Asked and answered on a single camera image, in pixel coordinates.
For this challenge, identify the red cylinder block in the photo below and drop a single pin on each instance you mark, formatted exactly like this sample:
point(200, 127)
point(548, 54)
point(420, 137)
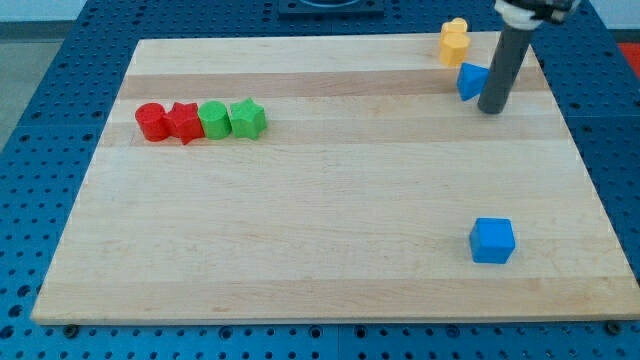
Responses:
point(150, 119)

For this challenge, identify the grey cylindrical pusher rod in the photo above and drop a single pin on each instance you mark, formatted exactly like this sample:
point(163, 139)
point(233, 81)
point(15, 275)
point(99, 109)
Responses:
point(507, 60)

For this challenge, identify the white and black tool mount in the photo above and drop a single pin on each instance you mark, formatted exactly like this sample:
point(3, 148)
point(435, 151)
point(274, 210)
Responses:
point(530, 14)

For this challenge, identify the dark blue base plate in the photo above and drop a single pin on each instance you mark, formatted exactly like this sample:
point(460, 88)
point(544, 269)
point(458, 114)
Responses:
point(300, 8)

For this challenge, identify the yellow heart block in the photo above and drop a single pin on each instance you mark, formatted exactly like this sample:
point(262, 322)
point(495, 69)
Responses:
point(456, 25)

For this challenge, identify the yellow hexagon block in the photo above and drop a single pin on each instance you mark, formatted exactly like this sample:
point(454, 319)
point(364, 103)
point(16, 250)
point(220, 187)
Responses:
point(453, 49)

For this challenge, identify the green star block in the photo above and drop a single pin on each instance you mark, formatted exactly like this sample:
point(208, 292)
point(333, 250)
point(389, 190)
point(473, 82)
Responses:
point(247, 119)

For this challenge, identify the wooden board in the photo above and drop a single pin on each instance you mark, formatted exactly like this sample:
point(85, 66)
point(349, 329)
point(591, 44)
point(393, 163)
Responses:
point(354, 205)

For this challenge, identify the green cylinder block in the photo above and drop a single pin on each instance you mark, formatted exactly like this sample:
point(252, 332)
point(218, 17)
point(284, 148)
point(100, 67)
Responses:
point(214, 120)

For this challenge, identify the red star block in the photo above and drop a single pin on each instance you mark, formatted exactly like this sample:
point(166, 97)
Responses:
point(183, 122)

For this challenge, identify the blue triangle block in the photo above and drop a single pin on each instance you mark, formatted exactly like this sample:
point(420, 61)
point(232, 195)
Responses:
point(471, 80)

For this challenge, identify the blue cube block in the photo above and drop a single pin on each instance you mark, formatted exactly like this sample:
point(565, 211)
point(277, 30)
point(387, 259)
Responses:
point(492, 240)

